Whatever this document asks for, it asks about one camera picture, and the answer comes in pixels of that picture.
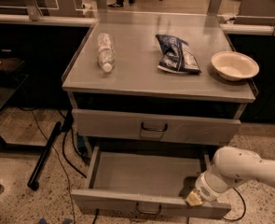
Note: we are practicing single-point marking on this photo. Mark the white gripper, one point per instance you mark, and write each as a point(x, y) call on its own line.
point(202, 188)

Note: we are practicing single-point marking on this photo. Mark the grey drawer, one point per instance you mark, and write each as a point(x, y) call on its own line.
point(162, 128)
point(145, 183)

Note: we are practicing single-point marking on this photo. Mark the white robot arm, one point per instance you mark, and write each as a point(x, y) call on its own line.
point(230, 168)

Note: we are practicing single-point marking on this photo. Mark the grey top drawer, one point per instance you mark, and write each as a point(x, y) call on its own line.
point(162, 128)

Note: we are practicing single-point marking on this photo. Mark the grey drawer cabinet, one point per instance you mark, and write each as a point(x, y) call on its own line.
point(136, 85)

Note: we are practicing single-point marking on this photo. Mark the white bowl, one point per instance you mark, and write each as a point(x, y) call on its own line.
point(234, 66)

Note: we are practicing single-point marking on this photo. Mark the blue chip bag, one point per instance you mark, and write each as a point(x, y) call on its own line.
point(177, 57)

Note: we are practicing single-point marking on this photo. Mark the black metal stand leg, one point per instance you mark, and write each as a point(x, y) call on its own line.
point(33, 180)

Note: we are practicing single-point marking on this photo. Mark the clear plastic water bottle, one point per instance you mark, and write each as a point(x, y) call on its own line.
point(106, 52)

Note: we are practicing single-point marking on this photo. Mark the dark side shelf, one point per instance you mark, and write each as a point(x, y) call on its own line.
point(11, 76)

